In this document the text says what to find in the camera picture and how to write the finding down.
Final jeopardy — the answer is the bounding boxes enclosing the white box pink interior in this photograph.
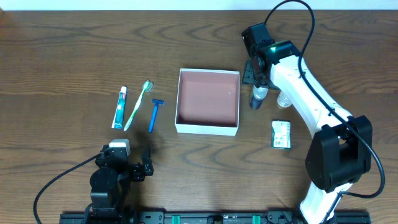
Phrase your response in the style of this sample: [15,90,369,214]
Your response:
[175,68,240,136]

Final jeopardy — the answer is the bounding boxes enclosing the teal toothpaste tube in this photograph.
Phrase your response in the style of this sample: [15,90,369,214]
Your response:
[111,86,127,129]

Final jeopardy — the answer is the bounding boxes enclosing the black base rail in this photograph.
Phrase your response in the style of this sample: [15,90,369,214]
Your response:
[58,210,371,224]

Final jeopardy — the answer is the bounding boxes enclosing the white tube gold cap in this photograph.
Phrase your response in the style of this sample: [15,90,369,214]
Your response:
[277,91,292,109]

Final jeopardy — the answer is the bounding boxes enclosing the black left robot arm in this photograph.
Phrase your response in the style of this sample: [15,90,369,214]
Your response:
[90,144,154,218]

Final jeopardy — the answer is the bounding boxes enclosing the green white toothbrush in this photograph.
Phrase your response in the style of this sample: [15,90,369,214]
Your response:
[124,80,153,131]

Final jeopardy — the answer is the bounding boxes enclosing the blue disposable razor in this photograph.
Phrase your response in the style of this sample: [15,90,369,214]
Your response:
[148,99,164,133]

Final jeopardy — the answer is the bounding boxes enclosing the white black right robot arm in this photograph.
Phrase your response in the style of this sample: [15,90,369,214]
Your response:
[243,39,373,223]

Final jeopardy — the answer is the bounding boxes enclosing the green white soap bar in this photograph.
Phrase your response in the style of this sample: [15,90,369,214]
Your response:
[271,120,291,150]

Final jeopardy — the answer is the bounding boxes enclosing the blue liquid clear bottle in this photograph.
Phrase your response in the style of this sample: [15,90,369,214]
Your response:
[249,85,269,110]

